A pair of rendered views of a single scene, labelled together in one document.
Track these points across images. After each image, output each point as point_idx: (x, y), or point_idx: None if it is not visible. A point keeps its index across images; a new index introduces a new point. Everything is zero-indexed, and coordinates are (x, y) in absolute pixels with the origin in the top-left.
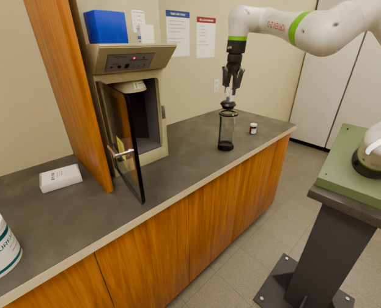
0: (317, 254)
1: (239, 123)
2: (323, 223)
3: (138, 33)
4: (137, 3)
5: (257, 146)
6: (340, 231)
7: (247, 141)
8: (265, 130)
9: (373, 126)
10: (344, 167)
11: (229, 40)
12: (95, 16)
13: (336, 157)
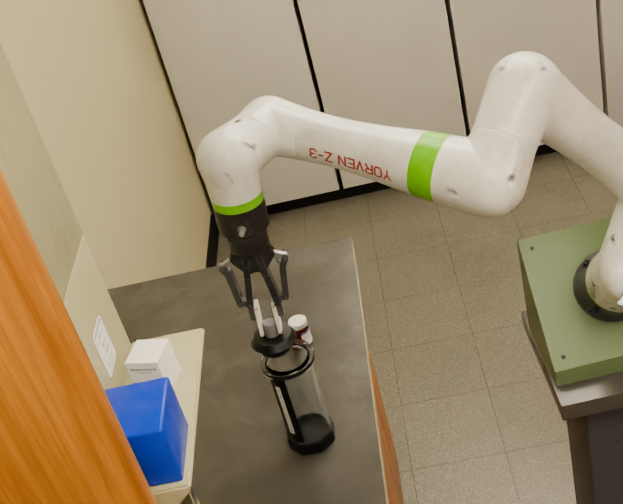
0: (622, 501)
1: (232, 333)
2: (604, 442)
3: (142, 377)
4: (90, 313)
5: (367, 377)
6: None
7: (328, 378)
8: (316, 310)
9: (605, 261)
10: (579, 325)
11: (232, 216)
12: (164, 441)
13: (555, 315)
